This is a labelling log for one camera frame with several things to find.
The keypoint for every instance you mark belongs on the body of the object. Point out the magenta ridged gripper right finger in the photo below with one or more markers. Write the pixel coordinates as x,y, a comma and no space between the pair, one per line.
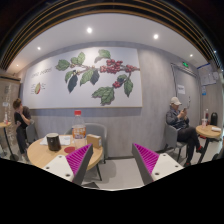
153,166

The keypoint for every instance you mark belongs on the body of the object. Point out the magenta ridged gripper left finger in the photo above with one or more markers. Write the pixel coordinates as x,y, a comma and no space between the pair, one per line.
73,166

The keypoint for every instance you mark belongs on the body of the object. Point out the clear plastic water bottle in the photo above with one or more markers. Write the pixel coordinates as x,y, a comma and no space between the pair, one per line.
79,130

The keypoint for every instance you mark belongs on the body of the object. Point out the red coaster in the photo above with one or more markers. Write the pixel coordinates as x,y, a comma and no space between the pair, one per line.
69,149

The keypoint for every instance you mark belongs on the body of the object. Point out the small cardboard box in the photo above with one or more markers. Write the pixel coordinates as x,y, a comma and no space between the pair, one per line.
95,140

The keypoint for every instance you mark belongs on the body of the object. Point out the black cup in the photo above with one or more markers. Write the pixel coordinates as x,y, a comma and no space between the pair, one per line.
53,141

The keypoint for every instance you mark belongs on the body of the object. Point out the grey chair under man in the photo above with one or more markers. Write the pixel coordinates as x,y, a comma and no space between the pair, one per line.
171,139

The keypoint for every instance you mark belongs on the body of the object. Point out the grey chair behind table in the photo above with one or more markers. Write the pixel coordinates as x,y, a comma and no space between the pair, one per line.
95,129

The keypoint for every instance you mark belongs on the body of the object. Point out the seated man in cap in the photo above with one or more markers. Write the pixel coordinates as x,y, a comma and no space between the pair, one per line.
185,133

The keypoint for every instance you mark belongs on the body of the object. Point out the left small round table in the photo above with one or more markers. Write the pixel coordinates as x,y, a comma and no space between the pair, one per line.
4,126

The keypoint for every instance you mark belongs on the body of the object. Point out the right round wooden table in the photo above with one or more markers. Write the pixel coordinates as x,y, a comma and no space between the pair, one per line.
209,132

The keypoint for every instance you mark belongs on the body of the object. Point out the white cup with straw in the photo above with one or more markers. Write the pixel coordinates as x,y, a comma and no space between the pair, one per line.
204,120

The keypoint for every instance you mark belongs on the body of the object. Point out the person in black left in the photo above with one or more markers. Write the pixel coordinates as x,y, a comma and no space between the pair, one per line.
22,118

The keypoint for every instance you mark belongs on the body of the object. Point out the black kettle on table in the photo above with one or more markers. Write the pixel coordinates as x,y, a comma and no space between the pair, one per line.
214,119

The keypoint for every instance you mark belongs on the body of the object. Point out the grey door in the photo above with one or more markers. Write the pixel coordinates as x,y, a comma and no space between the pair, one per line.
187,92

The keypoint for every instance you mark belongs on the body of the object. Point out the coffee plant wall mural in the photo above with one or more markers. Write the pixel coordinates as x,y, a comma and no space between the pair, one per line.
86,78

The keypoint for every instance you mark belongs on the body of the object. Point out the wall notice board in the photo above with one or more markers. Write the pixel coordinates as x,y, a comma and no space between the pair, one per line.
207,75

